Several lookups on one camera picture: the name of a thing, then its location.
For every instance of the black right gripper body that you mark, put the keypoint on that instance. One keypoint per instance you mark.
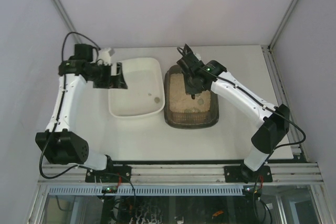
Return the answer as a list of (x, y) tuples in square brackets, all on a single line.
[(192, 89)]

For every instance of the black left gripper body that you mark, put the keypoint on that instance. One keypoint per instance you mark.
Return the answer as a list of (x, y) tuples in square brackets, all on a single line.
[(112, 76)]

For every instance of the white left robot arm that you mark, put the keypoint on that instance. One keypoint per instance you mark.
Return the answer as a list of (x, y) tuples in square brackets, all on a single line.
[(60, 143)]

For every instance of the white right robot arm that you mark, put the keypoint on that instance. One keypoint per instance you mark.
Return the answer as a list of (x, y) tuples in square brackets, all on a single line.
[(272, 122)]

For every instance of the dark translucent litter box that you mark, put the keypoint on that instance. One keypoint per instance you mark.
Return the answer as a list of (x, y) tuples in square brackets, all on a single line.
[(177, 101)]

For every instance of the white plastic bin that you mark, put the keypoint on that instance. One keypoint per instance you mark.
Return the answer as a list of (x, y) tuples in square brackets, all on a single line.
[(143, 76)]

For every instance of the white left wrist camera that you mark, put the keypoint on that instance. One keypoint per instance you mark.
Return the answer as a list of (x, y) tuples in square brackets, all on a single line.
[(104, 55)]

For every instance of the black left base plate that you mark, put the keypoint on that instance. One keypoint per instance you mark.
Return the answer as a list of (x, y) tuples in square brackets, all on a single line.
[(119, 173)]

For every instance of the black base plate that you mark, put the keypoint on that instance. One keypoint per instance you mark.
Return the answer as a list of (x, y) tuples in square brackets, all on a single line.
[(242, 174), (119, 173)]

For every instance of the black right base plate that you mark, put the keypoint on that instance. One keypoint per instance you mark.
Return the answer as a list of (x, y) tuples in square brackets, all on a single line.
[(242, 174)]

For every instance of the blue-grey slotted cable duct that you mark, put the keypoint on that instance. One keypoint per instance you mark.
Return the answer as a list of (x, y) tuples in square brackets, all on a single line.
[(153, 190)]

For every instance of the aluminium mounting rail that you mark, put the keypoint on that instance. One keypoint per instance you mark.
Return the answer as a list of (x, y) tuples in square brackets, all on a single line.
[(282, 174)]

